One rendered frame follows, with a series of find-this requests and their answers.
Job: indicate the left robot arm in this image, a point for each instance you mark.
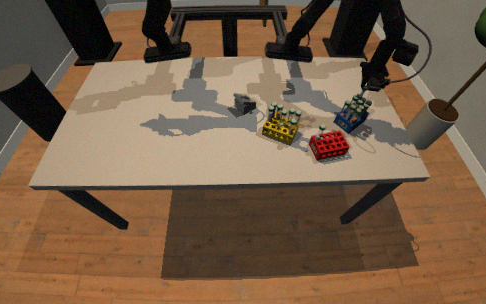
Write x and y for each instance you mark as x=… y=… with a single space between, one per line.
x=394 y=28

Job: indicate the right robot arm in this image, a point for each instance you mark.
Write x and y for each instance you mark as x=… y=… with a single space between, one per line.
x=150 y=28

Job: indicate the yellow tube rack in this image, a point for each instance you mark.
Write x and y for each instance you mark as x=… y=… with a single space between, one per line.
x=271 y=130

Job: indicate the red tube rack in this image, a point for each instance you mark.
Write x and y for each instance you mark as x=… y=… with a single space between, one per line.
x=337 y=145

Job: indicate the blue tube rack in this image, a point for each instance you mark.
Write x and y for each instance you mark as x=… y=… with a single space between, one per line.
x=346 y=125

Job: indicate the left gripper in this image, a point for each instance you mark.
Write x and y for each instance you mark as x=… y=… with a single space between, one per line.
x=375 y=71

